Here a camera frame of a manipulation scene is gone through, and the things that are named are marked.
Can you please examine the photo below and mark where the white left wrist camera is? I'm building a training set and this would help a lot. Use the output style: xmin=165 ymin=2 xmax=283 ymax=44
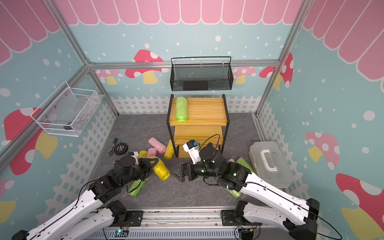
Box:
xmin=128 ymin=152 xmax=139 ymax=165

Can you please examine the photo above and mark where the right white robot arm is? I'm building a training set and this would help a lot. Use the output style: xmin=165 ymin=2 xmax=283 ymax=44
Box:
xmin=171 ymin=140 xmax=320 ymax=240

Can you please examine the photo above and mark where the black tape roll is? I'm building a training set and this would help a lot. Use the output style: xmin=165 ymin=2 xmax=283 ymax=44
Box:
xmin=114 ymin=143 xmax=129 ymax=156

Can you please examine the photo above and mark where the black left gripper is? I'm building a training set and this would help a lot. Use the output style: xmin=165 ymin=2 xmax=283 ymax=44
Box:
xmin=121 ymin=157 xmax=159 ymax=187

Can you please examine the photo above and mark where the translucent plastic storage box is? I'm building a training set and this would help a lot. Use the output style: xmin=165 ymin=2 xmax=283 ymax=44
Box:
xmin=249 ymin=142 xmax=293 ymax=189

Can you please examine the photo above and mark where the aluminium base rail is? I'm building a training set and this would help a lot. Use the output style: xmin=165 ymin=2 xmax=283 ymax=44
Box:
xmin=87 ymin=207 xmax=291 ymax=240

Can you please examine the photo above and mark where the green circuit board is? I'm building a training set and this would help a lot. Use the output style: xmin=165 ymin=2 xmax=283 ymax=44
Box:
xmin=114 ymin=229 xmax=129 ymax=238

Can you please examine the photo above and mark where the white wire mesh basket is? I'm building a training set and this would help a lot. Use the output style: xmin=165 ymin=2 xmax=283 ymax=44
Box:
xmin=30 ymin=82 xmax=104 ymax=137

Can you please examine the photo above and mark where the black wire mesh basket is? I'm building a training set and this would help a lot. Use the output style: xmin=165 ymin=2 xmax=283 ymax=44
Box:
xmin=170 ymin=56 xmax=234 ymax=92

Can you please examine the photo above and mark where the green trash bag roll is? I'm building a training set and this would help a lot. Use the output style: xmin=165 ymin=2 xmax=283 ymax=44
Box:
xmin=236 ymin=157 xmax=255 ymax=173
xmin=176 ymin=97 xmax=188 ymax=123
xmin=127 ymin=179 xmax=147 ymax=197

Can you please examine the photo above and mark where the green handled ratchet wrench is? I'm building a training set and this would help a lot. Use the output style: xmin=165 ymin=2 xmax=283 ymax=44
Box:
xmin=107 ymin=137 xmax=119 ymax=157

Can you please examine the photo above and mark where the wooden three-tier shelf black frame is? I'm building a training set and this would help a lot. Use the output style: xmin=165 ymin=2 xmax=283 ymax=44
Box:
xmin=167 ymin=94 xmax=230 ymax=158

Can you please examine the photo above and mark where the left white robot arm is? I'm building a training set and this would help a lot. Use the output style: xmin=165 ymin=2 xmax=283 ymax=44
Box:
xmin=12 ymin=156 xmax=160 ymax=240

